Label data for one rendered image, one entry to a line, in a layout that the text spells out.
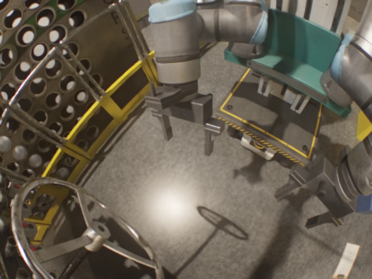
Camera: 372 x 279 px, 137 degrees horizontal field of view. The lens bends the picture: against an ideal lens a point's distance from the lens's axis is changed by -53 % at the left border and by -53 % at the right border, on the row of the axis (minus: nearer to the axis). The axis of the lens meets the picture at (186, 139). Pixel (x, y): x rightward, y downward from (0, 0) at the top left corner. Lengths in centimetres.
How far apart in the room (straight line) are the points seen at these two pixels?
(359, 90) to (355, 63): 5
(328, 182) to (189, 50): 34
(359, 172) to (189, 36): 36
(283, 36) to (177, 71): 62
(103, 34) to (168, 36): 196
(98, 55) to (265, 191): 232
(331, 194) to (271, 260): 99
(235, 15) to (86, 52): 194
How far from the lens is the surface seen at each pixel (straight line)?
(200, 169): 118
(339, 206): 37
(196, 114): 32
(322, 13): 85
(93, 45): 218
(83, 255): 43
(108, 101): 148
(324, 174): 31
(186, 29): 29
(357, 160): 30
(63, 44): 125
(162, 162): 128
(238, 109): 103
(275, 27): 81
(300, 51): 83
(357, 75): 38
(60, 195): 190
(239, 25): 38
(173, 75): 29
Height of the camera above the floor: 114
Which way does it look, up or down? 62 degrees down
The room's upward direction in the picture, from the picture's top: 25 degrees counter-clockwise
